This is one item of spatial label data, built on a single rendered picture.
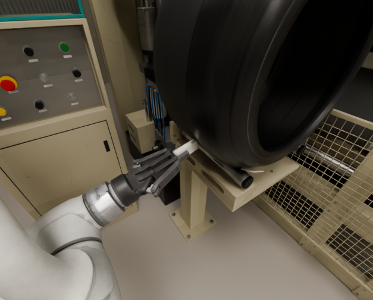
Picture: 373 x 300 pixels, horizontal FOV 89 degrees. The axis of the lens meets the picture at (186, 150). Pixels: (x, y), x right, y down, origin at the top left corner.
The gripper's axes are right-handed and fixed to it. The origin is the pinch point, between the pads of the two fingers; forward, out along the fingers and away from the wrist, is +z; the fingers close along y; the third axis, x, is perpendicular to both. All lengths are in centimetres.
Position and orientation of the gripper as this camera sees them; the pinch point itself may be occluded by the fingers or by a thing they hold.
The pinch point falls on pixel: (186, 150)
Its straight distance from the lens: 50.7
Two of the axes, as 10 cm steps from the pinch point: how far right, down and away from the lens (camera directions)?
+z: 8.1, -5.3, 2.6
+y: -5.5, -5.2, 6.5
